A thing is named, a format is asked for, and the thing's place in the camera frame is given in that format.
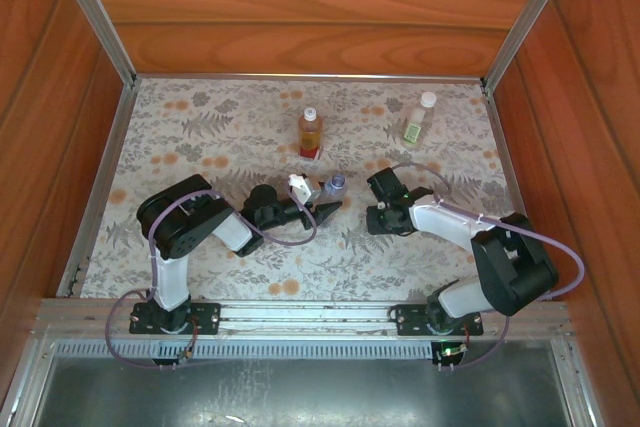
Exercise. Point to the small clear purple bottle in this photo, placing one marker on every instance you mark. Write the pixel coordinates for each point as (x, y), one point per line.
(326, 193)

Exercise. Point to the orange bottle with red label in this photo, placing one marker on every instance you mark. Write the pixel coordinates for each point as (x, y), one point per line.
(310, 139)

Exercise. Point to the clear bottle with green label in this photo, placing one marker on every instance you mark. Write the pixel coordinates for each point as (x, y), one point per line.
(415, 129)

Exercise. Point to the white printed bottle cap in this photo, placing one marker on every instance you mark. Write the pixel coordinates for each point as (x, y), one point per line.
(310, 112)

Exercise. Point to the plain white bottle cap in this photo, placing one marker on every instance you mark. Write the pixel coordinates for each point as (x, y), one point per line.
(428, 99)

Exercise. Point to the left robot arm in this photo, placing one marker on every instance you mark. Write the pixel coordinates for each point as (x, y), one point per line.
(172, 277)

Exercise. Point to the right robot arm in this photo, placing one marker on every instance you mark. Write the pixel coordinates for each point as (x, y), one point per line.
(445, 222)

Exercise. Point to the small connector board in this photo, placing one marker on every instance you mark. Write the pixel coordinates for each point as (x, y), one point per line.
(451, 351)
(186, 356)

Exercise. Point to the shiny metal sheet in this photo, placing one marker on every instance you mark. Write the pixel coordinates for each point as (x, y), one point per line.
(310, 392)

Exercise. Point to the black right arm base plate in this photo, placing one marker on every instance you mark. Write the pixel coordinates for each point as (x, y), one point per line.
(410, 319)

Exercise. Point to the aluminium front rail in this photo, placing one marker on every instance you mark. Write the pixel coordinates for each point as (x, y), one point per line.
(310, 314)

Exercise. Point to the aluminium rail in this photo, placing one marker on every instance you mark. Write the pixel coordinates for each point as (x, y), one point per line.
(502, 147)
(310, 314)
(99, 187)
(300, 77)

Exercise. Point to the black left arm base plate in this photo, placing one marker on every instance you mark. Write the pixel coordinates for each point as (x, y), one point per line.
(206, 319)

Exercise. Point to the aluminium back rail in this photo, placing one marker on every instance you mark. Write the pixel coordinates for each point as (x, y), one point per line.
(300, 77)

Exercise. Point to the aluminium right side rail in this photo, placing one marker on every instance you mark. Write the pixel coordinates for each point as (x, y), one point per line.
(502, 147)

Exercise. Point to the aluminium left side rail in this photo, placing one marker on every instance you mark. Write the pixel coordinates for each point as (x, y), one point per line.
(99, 187)

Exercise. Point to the aluminium right corner post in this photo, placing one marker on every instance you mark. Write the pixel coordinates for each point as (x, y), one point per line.
(530, 12)

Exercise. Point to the aluminium corner post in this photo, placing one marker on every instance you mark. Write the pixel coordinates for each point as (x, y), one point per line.
(530, 12)
(94, 12)

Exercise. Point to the aluminium left corner post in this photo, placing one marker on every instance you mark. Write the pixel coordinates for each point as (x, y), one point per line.
(94, 12)

